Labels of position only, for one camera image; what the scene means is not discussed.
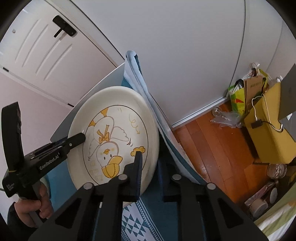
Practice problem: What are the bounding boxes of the white duck cartoon plate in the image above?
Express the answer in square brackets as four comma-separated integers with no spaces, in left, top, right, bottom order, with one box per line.
[67,86,159,193]

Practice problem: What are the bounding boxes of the person's left hand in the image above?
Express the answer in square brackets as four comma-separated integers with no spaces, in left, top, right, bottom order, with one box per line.
[14,182,54,227]

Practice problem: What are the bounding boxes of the blue patterned tablecloth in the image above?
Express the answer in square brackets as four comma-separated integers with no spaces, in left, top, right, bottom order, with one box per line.
[50,50,207,240]

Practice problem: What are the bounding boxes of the white tape roll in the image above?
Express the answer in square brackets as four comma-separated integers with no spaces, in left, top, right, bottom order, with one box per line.
[249,199,268,218]

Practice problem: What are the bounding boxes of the striped green bedsheet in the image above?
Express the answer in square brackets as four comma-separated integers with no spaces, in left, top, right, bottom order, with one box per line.
[254,184,295,240]

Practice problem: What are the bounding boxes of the clear plastic bag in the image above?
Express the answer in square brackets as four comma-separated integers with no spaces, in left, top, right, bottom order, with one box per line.
[210,106,242,128]

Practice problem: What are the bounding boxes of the yellow box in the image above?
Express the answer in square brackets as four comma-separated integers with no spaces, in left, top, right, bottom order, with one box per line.
[244,83,295,164]

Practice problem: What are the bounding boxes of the white panel door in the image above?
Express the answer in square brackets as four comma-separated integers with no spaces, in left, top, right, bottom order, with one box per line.
[1,1,123,106]

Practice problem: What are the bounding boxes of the green shopping bag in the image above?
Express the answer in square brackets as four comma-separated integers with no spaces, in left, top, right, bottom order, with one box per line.
[228,79,245,116]

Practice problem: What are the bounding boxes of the grey laptop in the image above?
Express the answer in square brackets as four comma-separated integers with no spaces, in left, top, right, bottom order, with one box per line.
[278,64,296,139]

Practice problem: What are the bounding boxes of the brown paper bag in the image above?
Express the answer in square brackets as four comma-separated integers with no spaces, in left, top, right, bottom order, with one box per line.
[243,62,266,114]

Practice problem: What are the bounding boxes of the white charging cable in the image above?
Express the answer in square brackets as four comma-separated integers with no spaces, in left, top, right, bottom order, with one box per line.
[251,93,284,133]

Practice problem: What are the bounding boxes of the black door handle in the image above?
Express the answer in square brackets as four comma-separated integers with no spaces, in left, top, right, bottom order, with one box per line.
[53,15,77,38]

